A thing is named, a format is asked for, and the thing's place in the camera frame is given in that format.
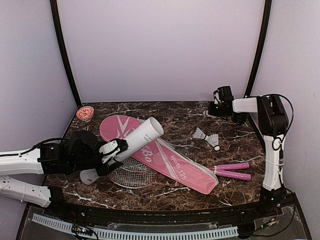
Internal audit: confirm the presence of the clear plastic tube lid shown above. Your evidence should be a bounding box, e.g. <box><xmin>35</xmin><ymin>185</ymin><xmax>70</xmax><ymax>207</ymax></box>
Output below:
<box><xmin>79</xmin><ymin>169</ymin><xmax>100</xmax><ymax>185</ymax></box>

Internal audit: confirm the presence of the white plastic shuttlecock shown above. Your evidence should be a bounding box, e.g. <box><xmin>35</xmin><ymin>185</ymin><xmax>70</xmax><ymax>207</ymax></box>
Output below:
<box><xmin>192</xmin><ymin>127</ymin><xmax>208</xmax><ymax>140</ymax></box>
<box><xmin>207</xmin><ymin>134</ymin><xmax>220</xmax><ymax>151</ymax></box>

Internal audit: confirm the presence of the white cardboard shuttlecock tube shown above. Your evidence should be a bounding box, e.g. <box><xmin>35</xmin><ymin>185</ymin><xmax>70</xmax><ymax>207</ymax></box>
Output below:
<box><xmin>113</xmin><ymin>117</ymin><xmax>164</xmax><ymax>162</ymax></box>

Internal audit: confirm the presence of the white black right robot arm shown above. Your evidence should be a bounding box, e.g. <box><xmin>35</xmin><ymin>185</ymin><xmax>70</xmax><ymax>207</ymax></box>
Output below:
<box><xmin>208</xmin><ymin>86</ymin><xmax>294</xmax><ymax>191</ymax></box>

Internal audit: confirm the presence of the red badminton racket lower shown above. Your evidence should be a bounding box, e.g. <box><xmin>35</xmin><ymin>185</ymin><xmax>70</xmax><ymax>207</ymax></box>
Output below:
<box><xmin>107</xmin><ymin>167</ymin><xmax>159</xmax><ymax>189</ymax></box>

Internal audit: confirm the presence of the red white patterned bowl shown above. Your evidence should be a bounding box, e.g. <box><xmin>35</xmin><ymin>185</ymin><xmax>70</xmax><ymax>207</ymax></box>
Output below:
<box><xmin>76</xmin><ymin>106</ymin><xmax>95</xmax><ymax>122</ymax></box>

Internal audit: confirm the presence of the pink racket cover bag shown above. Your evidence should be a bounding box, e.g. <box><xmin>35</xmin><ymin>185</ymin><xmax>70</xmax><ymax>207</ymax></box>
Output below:
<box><xmin>99</xmin><ymin>115</ymin><xmax>219</xmax><ymax>195</ymax></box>

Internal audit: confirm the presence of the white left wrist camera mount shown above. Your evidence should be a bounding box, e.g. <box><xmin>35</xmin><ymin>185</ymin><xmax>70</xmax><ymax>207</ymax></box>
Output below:
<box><xmin>98</xmin><ymin>138</ymin><xmax>129</xmax><ymax>164</ymax></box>

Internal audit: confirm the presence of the black front table rail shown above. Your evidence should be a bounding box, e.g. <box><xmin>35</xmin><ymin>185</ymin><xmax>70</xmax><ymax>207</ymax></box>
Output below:
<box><xmin>45</xmin><ymin>182</ymin><xmax>299</xmax><ymax>232</ymax></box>

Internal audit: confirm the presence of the grey slotted cable duct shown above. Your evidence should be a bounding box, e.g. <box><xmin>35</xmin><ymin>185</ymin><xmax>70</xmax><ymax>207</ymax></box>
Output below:
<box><xmin>31</xmin><ymin>213</ymin><xmax>239</xmax><ymax>240</ymax></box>

